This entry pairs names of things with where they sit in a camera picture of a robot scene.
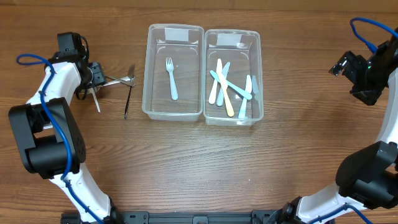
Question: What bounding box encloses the white plastic fork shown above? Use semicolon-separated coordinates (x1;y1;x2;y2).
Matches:
90;86;101;113

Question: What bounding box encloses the light blue plastic fork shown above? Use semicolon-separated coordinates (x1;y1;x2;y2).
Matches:
165;57;178;100

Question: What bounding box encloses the white plastic knife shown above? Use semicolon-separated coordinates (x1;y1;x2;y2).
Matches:
208;80;218;105

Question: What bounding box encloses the pale grey plastic knife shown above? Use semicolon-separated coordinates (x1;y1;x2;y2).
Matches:
216;62;230;106

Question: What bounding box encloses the yellow plastic knife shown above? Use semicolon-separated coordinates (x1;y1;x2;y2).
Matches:
217;72;234;117

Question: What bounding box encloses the teal plastic knife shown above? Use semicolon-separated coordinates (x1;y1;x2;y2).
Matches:
210;70;252;100

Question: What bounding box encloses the light blue plastic knife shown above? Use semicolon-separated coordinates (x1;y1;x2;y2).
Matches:
238;74;252;119

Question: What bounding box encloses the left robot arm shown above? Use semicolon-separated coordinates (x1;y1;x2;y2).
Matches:
8;32;125;223

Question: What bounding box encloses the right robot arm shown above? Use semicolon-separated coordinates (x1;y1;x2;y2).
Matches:
267;30;397;223

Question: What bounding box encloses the left clear plastic container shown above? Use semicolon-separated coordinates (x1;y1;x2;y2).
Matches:
142;24;205;121

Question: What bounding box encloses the clear plastic container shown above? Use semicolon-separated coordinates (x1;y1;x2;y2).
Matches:
142;24;205;121
203;29;264;126

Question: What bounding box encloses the right clear plastic container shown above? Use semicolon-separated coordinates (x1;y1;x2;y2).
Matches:
203;29;264;126

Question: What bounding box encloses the steel fork crossing diagonally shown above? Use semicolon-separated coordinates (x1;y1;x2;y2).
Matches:
103;76;131;86

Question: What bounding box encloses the steel fork lying flat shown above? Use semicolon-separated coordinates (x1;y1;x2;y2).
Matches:
76;74;135;94

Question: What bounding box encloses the black handled steel fork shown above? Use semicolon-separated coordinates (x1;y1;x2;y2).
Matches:
124;64;135;119

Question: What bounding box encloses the left blue cable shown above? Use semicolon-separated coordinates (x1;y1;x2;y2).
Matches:
16;54;105;224

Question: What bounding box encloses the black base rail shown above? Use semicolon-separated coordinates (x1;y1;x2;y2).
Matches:
122;210;276;224

